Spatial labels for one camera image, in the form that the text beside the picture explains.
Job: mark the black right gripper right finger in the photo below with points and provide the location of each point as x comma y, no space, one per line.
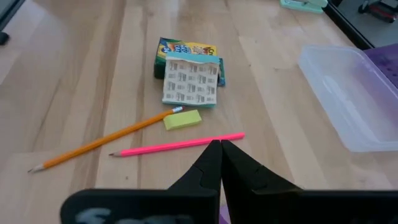
264,202

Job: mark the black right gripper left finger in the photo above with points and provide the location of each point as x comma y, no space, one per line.
192,199

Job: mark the pink pencil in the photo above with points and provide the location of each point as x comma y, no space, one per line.
161,147

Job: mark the yellow-green eraser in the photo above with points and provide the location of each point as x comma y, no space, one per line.
182,119

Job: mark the orange pencil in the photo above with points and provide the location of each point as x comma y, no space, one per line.
109,138

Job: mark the teal notepad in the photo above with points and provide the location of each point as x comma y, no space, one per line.
189,82

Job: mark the green yellow crayon box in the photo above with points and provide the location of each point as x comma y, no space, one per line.
186,48

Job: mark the clear plastic pencil case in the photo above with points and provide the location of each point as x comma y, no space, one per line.
351,93

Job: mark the purple plastic basket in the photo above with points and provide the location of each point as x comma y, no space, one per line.
385,62

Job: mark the mint green stapler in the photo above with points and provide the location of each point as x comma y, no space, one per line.
303,4

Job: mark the red black cart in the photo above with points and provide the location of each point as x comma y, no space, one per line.
381,11

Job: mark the black table edge rail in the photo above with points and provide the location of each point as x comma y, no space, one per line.
7,12
348,28

